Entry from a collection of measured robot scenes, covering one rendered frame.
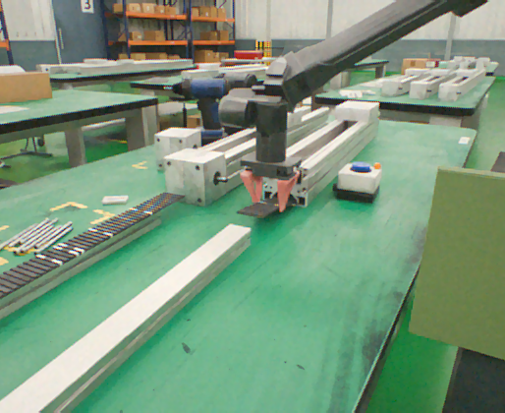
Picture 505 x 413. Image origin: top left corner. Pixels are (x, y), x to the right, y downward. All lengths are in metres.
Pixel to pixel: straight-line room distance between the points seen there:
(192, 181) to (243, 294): 0.35
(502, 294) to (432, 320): 0.08
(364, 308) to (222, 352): 0.20
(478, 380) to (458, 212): 0.22
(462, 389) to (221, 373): 0.30
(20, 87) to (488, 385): 2.64
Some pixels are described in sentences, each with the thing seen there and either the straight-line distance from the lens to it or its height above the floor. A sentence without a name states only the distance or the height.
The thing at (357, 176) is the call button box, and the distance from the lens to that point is 0.90.
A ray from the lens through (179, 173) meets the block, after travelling 0.88.
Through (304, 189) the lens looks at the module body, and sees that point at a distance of 0.86.
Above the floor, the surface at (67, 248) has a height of 0.81.
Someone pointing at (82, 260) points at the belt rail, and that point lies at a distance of 0.68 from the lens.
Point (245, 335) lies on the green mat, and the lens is 0.51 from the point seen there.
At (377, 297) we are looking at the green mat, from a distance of 0.60.
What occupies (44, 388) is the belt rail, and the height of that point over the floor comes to 0.81.
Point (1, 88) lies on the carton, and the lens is 2.76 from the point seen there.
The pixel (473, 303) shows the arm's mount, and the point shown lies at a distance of 0.51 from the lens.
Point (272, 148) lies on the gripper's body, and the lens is 0.74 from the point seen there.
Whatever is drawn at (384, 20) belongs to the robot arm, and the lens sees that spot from 0.81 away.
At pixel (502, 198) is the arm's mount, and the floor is 0.96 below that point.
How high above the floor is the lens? 1.10
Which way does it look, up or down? 22 degrees down
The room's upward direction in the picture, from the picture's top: straight up
